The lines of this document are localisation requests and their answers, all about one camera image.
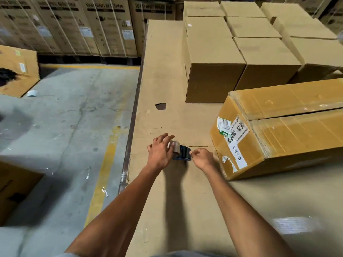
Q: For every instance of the person's right forearm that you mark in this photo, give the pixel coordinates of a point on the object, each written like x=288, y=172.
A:
x=235, y=214

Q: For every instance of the person's left hand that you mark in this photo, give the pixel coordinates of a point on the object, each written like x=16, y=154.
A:
x=158, y=155

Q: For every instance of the blue tape dispenser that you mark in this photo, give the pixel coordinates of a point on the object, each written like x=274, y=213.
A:
x=183, y=153

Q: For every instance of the row of printed appliance cartons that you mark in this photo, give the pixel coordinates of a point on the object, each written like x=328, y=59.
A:
x=80, y=26

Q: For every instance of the brown cardboard table sheet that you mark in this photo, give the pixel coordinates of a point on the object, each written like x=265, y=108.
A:
x=174, y=200

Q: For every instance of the person's left forearm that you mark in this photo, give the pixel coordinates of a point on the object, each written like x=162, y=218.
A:
x=120, y=216

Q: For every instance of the large taped cardboard box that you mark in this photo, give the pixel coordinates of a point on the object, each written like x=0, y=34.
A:
x=284, y=131

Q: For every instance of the person's right fingers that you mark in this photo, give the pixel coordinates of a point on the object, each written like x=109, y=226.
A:
x=195, y=153

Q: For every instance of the person's right hand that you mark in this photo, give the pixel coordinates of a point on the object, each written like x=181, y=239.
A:
x=203, y=160

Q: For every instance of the brown cardboard box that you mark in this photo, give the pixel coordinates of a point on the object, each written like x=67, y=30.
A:
x=13, y=192

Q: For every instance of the clear packing tape roll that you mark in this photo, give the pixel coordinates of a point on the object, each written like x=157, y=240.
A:
x=175, y=147

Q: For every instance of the open labelled cardboard box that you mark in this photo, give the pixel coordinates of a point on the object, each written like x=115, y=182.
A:
x=21, y=74

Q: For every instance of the person's left fingers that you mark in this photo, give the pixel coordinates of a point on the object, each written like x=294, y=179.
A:
x=162, y=139

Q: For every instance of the group of plain cardboard boxes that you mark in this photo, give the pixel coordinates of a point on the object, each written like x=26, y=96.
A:
x=214, y=58

